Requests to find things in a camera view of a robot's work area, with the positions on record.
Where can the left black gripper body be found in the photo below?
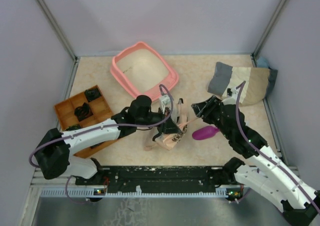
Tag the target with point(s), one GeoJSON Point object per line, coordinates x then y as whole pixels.
{"type": "Point", "coordinates": [163, 117]}

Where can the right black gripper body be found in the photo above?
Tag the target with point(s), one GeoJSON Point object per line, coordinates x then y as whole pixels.
{"type": "Point", "coordinates": [213, 115]}

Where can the beige cat litter bag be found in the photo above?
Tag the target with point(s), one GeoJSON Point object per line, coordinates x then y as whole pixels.
{"type": "Point", "coordinates": [181, 116]}

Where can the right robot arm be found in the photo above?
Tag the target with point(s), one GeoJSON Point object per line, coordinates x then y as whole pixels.
{"type": "Point", "coordinates": [298, 202]}

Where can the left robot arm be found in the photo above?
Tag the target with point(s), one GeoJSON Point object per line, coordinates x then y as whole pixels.
{"type": "Point", "coordinates": [55, 154]}

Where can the pink litter box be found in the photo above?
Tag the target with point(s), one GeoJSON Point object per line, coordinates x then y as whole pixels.
{"type": "Point", "coordinates": [140, 69]}

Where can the purple plastic scoop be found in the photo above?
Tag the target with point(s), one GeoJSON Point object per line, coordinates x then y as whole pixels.
{"type": "Point", "coordinates": [204, 133]}

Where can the blue cloth in corner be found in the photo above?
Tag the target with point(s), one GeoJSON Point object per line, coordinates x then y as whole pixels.
{"type": "Point", "coordinates": [262, 62]}

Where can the black part in tray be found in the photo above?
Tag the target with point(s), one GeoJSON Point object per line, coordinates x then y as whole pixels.
{"type": "Point", "coordinates": [92, 94]}

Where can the orange compartment tray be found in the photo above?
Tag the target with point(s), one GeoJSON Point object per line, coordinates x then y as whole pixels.
{"type": "Point", "coordinates": [77, 110]}

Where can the black part front tray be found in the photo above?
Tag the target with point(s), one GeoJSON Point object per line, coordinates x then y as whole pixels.
{"type": "Point", "coordinates": [73, 127]}

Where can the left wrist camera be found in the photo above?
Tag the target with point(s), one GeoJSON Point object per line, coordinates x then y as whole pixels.
{"type": "Point", "coordinates": [164, 102]}

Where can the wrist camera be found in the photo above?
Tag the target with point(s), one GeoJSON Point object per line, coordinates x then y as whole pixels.
{"type": "Point", "coordinates": [164, 102]}
{"type": "Point", "coordinates": [232, 93]}

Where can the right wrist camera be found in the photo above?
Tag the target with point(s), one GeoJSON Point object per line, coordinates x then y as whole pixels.
{"type": "Point", "coordinates": [232, 93]}

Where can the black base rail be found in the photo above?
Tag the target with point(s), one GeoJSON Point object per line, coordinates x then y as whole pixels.
{"type": "Point", "coordinates": [164, 180]}

